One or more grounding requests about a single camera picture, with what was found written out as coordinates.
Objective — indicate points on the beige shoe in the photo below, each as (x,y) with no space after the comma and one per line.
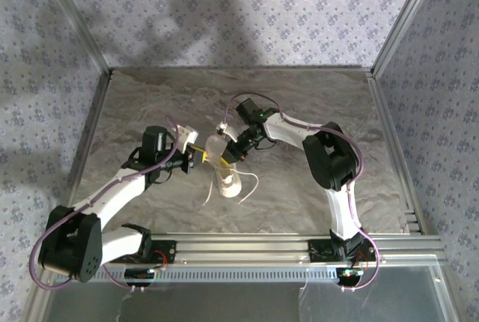
(229,185)

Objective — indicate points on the white shoelace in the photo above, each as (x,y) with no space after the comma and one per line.
(210,187)

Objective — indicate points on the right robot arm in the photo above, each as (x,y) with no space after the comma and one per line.
(288,131)

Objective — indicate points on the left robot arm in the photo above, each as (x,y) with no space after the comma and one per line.
(116,194)

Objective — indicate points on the left controller board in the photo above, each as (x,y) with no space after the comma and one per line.
(140,275)

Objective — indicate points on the controller board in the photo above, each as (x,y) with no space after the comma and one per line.
(350,275)
(140,275)

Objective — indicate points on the clear acrylic panel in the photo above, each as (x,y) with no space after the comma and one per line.
(224,303)

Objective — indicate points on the right controller board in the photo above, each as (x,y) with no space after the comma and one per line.
(350,275)

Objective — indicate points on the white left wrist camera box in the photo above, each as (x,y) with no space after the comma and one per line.
(187,136)

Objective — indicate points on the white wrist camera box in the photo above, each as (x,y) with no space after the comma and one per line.
(227,131)
(187,136)

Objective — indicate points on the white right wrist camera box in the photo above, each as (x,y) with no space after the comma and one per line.
(227,131)

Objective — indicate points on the aluminium frame side rail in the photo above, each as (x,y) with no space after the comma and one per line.
(89,131)
(393,149)

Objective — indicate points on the aluminium frame thin rail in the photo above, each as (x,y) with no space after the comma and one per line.
(243,69)

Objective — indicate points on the wide aluminium base rail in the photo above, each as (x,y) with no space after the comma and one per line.
(243,249)

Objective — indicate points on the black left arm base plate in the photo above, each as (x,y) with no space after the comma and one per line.
(164,252)

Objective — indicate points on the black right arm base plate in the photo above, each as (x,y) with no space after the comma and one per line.
(318,252)

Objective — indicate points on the aluminium frame corner post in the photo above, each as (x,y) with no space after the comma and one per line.
(405,18)
(79,18)

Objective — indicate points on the aluminium frame short post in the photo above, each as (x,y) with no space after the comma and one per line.
(35,303)
(449,299)

